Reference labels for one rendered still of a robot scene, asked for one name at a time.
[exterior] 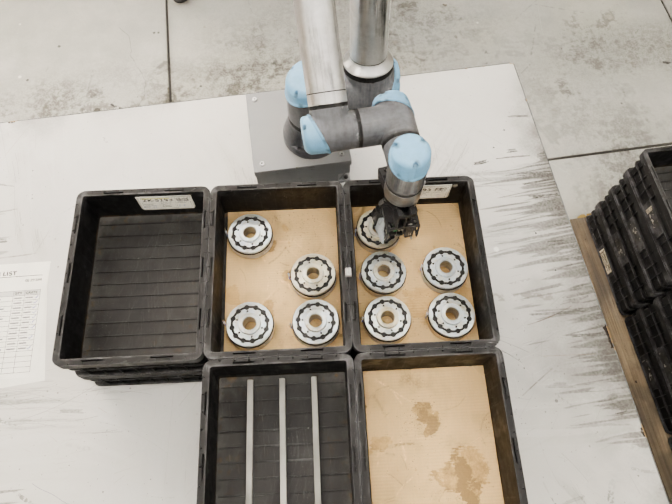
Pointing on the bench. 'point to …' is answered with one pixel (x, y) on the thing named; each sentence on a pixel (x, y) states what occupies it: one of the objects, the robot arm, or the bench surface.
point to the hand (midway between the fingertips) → (391, 227)
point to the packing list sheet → (23, 322)
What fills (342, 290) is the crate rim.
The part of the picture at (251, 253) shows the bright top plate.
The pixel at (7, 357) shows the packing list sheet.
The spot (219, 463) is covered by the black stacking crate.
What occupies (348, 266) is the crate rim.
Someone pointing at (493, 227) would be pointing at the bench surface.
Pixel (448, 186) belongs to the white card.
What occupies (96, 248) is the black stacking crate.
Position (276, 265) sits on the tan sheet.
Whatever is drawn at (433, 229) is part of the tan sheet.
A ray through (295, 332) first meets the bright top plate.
